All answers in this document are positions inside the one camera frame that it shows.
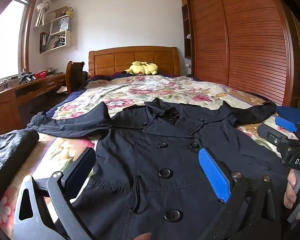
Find window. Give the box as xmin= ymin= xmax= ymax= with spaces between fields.
xmin=0 ymin=0 xmax=30 ymax=83

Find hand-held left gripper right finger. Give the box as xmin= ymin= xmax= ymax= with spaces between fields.
xmin=198 ymin=147 xmax=282 ymax=240

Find wooden chair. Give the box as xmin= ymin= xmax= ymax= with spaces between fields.
xmin=65 ymin=60 xmax=86 ymax=95

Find dark grey garment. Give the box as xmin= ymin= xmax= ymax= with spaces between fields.
xmin=0 ymin=129 xmax=40 ymax=205

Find wooden desk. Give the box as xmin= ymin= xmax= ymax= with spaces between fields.
xmin=0 ymin=72 xmax=68 ymax=138

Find person's right hand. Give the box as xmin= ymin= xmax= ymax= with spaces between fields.
xmin=284 ymin=169 xmax=300 ymax=220

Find black coat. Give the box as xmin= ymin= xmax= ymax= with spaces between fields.
xmin=27 ymin=97 xmax=300 ymax=240

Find floral blanket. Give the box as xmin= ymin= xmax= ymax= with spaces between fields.
xmin=0 ymin=75 xmax=298 ymax=233

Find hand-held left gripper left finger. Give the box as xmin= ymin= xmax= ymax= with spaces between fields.
xmin=13 ymin=147 xmax=97 ymax=240

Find cream tied curtain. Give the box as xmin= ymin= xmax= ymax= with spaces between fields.
xmin=35 ymin=0 xmax=58 ymax=28

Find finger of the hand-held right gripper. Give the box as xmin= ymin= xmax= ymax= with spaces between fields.
xmin=257 ymin=124 xmax=287 ymax=153
xmin=275 ymin=116 xmax=300 ymax=142

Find white paper bag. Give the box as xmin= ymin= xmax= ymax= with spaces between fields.
xmin=51 ymin=17 xmax=70 ymax=34

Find yellow plush toy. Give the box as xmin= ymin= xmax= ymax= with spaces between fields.
xmin=122 ymin=61 xmax=158 ymax=76

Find black device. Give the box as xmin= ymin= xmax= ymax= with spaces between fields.
xmin=18 ymin=72 xmax=36 ymax=84

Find wooden slatted wardrobe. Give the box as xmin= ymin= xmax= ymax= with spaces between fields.
xmin=179 ymin=0 xmax=300 ymax=110

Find white wall shelf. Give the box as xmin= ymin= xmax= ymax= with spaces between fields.
xmin=39 ymin=6 xmax=74 ymax=54

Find wooden bed headboard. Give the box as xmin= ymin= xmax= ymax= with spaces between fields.
xmin=88 ymin=46 xmax=180 ymax=77

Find dark binders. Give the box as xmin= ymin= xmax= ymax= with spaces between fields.
xmin=40 ymin=32 xmax=49 ymax=53

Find person's left hand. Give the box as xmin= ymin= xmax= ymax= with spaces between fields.
xmin=129 ymin=232 xmax=153 ymax=240

